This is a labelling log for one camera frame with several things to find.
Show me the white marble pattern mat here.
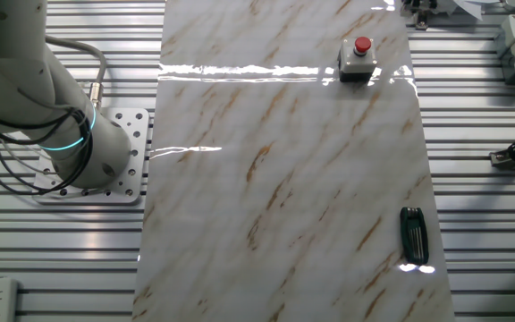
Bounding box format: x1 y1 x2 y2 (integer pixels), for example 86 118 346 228
131 0 456 322

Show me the dark green hex key set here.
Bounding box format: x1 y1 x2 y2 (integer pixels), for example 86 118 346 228
399 206 430 266

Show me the crumpled white paper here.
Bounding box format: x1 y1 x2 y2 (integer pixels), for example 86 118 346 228
431 0 486 21

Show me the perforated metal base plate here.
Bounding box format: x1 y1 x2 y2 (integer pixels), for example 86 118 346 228
31 106 151 207

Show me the grey cable with metal connector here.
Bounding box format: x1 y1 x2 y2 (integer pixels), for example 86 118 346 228
43 34 109 111

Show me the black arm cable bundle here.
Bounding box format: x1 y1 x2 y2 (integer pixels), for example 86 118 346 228
0 106 94 197

